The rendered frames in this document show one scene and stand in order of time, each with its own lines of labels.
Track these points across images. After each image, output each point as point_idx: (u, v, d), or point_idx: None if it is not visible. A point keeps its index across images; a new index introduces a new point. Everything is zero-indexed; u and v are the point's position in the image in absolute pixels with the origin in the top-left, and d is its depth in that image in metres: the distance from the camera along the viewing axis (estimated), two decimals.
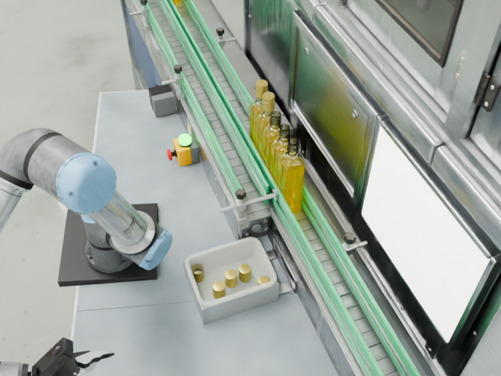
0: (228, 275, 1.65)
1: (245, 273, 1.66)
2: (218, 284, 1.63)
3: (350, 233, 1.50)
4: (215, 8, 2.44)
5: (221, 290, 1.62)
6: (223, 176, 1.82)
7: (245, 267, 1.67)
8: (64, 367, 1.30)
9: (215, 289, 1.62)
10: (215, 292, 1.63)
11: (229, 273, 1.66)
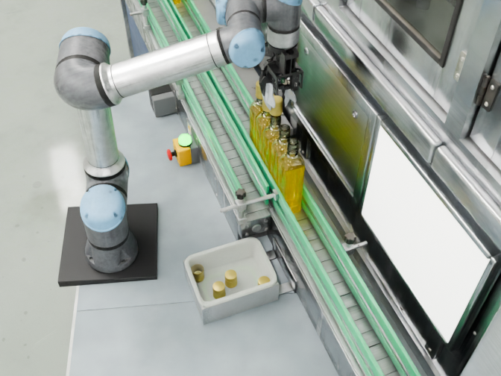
0: (228, 275, 1.65)
1: (282, 98, 1.58)
2: (218, 284, 1.63)
3: (350, 233, 1.50)
4: (215, 8, 2.44)
5: (221, 290, 1.62)
6: (223, 176, 1.82)
7: (274, 98, 1.58)
8: None
9: (215, 289, 1.62)
10: (215, 292, 1.63)
11: (229, 273, 1.66)
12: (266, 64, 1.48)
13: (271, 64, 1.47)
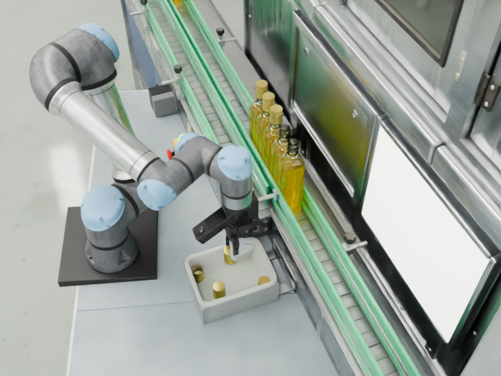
0: (227, 251, 1.57)
1: (282, 107, 1.60)
2: (218, 284, 1.63)
3: (350, 233, 1.50)
4: (215, 8, 2.44)
5: (221, 290, 1.62)
6: None
7: (274, 107, 1.60)
8: (227, 230, 1.48)
9: (215, 289, 1.62)
10: (215, 292, 1.63)
11: (228, 248, 1.57)
12: (234, 230, 1.46)
13: (235, 225, 1.47)
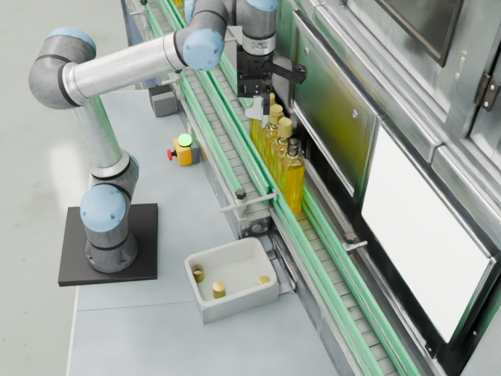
0: (286, 123, 1.56)
1: (282, 107, 1.60)
2: (218, 284, 1.63)
3: (350, 233, 1.50)
4: None
5: (221, 290, 1.62)
6: (223, 176, 1.82)
7: (274, 107, 1.60)
8: None
9: (215, 289, 1.62)
10: (215, 292, 1.63)
11: (284, 122, 1.56)
12: None
13: None
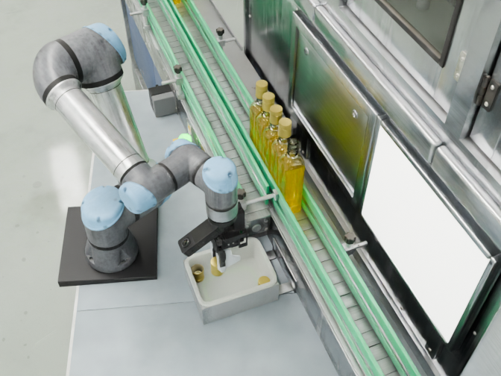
0: (286, 123, 1.56)
1: (282, 107, 1.60)
2: (216, 259, 1.55)
3: (350, 233, 1.50)
4: (215, 8, 2.44)
5: None
6: None
7: (274, 107, 1.60)
8: (213, 242, 1.46)
9: (213, 264, 1.54)
10: (213, 268, 1.55)
11: (284, 122, 1.56)
12: (221, 242, 1.44)
13: (221, 237, 1.45)
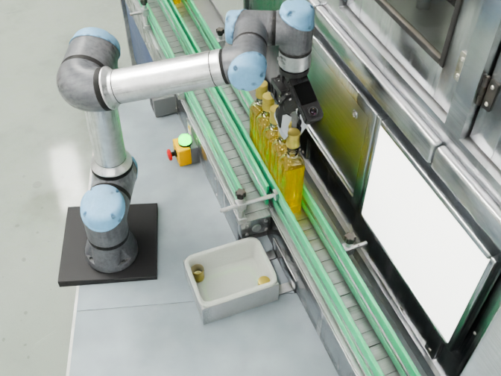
0: None
1: None
2: (291, 132, 1.51)
3: (350, 233, 1.50)
4: (215, 8, 2.44)
5: (299, 130, 1.52)
6: (223, 176, 1.82)
7: (274, 107, 1.60)
8: None
9: (297, 133, 1.51)
10: (299, 137, 1.52)
11: None
12: None
13: None
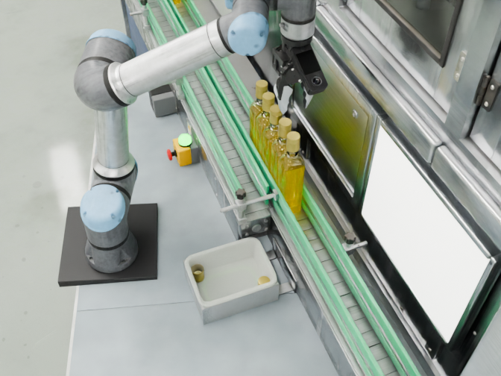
0: (286, 123, 1.56)
1: None
2: (291, 136, 1.52)
3: (350, 233, 1.50)
4: (215, 8, 2.44)
5: (299, 133, 1.53)
6: (223, 176, 1.82)
7: (274, 107, 1.60)
8: None
9: (297, 137, 1.52)
10: (299, 140, 1.53)
11: (284, 122, 1.56)
12: None
13: None
